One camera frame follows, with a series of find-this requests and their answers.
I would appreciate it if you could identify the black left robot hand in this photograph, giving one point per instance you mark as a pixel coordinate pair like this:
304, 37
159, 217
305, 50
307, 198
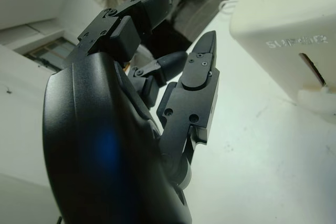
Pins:
105, 142

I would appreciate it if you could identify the white two-slot toaster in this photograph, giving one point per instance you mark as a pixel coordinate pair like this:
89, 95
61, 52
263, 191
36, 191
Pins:
275, 11

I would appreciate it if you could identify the window with grey frame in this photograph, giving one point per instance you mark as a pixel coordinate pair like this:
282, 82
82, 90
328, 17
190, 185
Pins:
47, 51

